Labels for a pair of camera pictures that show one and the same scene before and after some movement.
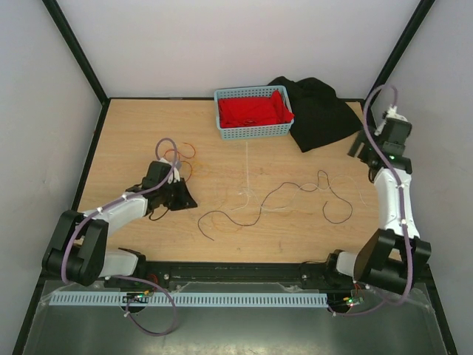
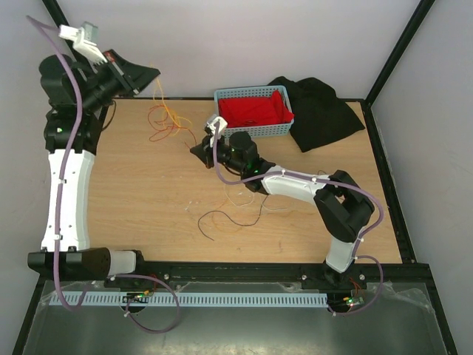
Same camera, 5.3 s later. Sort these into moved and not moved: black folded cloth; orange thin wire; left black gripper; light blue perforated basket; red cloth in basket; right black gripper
Moved: orange thin wire; left black gripper; right black gripper
Not moved: light blue perforated basket; black folded cloth; red cloth in basket
